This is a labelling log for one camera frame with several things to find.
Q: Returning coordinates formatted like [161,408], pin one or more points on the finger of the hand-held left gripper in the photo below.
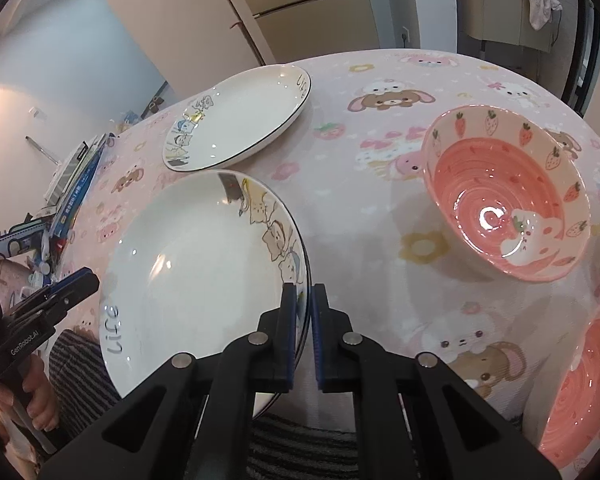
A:
[40,305]
[77,282]

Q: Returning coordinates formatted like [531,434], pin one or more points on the white pink towel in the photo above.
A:
[540,2]

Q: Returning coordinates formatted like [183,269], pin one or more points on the pink strawberry bunny bowl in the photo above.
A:
[500,195]
[592,390]

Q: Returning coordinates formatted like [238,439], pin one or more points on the person's left hand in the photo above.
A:
[42,395]

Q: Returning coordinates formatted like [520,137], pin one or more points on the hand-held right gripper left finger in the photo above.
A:
[289,320]

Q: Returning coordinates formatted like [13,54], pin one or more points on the beige vanity cabinet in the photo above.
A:
[500,15]

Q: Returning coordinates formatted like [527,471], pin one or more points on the dark door frame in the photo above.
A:
[582,50]

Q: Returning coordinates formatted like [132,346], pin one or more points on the pink cartoon printed tablecloth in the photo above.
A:
[370,170]

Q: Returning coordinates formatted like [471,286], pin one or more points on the white cartoon print plate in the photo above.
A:
[240,115]
[180,280]

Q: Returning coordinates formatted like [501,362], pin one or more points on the grey striped clothing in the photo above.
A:
[80,385]

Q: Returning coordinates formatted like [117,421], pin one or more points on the white box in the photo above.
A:
[67,172]

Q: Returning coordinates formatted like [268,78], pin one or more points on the stack of books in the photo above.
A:
[82,180]

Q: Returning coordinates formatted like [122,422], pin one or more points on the white wall outlet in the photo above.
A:
[406,34]

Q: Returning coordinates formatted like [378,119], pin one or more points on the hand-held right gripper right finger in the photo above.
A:
[319,330]

